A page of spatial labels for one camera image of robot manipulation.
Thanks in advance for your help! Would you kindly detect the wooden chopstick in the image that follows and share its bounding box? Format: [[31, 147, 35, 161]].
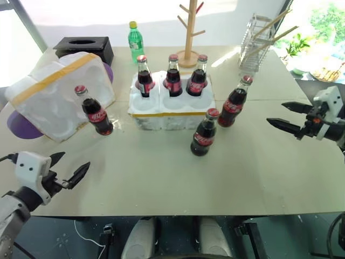
[[252, 8, 293, 37], [246, 25, 299, 58]]

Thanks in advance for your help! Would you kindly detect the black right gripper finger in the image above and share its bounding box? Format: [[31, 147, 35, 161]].
[[281, 101, 314, 115], [266, 117, 306, 140]]

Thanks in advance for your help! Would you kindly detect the white foam bottle tray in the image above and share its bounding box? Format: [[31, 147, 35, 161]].
[[127, 70, 218, 132]]

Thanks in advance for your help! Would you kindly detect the black table bracket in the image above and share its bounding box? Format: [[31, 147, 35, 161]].
[[99, 223, 117, 259], [233, 217, 268, 259]]

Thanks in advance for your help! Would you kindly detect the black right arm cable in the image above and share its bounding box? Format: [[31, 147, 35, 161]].
[[326, 212, 345, 259]]

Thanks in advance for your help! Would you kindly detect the white foam lid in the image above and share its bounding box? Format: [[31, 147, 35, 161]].
[[4, 52, 117, 144]]

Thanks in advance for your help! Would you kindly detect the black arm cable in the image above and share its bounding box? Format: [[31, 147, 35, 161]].
[[0, 153, 18, 163], [326, 212, 345, 259]]

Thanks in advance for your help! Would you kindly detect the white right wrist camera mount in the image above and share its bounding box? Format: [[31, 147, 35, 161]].
[[312, 85, 342, 141]]

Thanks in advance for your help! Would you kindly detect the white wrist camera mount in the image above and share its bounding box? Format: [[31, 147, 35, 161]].
[[15, 151, 52, 206], [312, 85, 342, 141]]

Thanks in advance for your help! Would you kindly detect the wooden mug tree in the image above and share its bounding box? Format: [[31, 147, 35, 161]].
[[176, 0, 209, 69]]

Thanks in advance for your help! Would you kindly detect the black tissue box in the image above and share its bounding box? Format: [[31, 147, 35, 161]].
[[52, 36, 114, 66]]

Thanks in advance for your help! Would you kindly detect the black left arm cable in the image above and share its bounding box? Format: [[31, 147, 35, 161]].
[[0, 153, 18, 163]]

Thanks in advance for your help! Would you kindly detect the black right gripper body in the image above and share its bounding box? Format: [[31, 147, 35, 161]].
[[299, 104, 328, 140]]

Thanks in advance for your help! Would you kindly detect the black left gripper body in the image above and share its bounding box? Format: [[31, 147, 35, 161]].
[[40, 168, 67, 202]]

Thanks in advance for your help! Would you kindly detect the purple round plate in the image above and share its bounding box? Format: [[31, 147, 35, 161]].
[[7, 110, 45, 140], [102, 63, 114, 85]]

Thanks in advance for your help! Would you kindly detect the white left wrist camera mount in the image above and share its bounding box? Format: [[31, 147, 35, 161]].
[[15, 151, 52, 206]]

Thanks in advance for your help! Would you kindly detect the white rounded robot leg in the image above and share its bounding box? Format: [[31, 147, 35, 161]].
[[120, 217, 163, 259], [198, 216, 234, 259]]

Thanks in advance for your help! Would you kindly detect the thin white cable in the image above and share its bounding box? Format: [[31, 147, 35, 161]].
[[73, 219, 106, 249]]

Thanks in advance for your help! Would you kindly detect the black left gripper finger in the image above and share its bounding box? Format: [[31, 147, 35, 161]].
[[49, 151, 66, 171], [62, 161, 91, 190]]

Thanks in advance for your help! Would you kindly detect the glass cola bottle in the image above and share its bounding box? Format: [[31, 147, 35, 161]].
[[185, 54, 209, 98], [136, 54, 155, 98], [164, 53, 184, 98], [190, 108, 220, 158], [74, 85, 114, 137], [217, 75, 254, 128]]

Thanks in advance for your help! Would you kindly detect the wire dish rack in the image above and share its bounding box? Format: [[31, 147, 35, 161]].
[[237, 13, 276, 74]]

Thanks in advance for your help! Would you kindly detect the green plastic soda bottle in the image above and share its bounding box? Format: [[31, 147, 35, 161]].
[[127, 21, 145, 64]]

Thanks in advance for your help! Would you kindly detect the woven basket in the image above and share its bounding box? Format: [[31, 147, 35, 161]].
[[309, 61, 345, 82]]

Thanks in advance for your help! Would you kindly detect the grey metal post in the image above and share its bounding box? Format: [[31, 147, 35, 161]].
[[13, 0, 49, 52]]

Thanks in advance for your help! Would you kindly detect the green potted plant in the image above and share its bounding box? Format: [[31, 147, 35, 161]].
[[285, 33, 311, 76]]

